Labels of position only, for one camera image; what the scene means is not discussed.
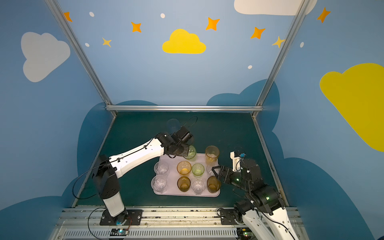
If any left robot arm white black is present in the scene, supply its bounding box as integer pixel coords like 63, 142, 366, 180
91, 126, 194, 218

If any left controller board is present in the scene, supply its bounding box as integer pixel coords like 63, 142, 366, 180
110, 229, 129, 237

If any aluminium frame left post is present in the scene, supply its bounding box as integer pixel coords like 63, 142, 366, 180
45, 0, 113, 107

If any tall orange glass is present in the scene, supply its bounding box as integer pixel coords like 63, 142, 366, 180
205, 146, 220, 164

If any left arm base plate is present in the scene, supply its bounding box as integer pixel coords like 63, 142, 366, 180
100, 210, 143, 226

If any dark amber textured glass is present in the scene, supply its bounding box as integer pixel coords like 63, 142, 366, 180
177, 177, 191, 192
207, 176, 221, 194

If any controller board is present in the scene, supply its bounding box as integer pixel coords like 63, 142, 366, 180
237, 228, 254, 240
110, 229, 129, 237

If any aluminium frame right post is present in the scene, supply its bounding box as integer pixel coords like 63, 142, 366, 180
252, 0, 312, 120

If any tall clear bluish glass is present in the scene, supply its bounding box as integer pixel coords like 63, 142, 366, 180
167, 119, 181, 134

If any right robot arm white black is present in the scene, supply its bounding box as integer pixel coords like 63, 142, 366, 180
212, 159, 299, 240

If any tall green glass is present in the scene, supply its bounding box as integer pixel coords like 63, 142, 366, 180
184, 145, 197, 160

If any pink rectangular tray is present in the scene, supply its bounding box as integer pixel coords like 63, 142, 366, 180
154, 154, 221, 198

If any orange short glass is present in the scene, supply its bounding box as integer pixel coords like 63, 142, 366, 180
177, 161, 192, 175

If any clear faceted glass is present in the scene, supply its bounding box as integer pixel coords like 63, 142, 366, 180
191, 178, 206, 195
207, 165, 215, 176
151, 175, 168, 194
154, 161, 169, 176

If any aluminium frame back bar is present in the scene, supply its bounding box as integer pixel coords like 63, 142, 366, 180
106, 105, 263, 112

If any aluminium frame post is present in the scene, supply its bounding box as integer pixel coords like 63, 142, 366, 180
252, 0, 312, 120
45, 0, 113, 107

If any right controller board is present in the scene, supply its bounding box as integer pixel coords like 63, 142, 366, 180
237, 228, 254, 240

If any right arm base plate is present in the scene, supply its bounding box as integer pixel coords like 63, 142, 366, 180
217, 208, 244, 225

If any small green glass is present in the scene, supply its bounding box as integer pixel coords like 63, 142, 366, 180
192, 163, 205, 176

